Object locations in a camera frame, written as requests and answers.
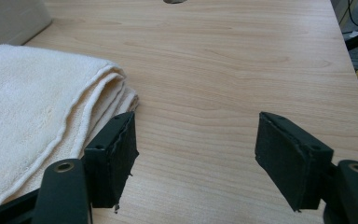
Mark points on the cream towel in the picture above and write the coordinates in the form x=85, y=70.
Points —
x=34, y=109

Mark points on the dark round object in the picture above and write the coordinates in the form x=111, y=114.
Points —
x=174, y=1

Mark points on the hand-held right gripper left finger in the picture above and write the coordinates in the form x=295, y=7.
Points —
x=112, y=161

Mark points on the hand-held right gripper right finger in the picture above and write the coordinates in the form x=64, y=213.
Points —
x=289, y=158

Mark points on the grey box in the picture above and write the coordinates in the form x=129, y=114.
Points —
x=11, y=20

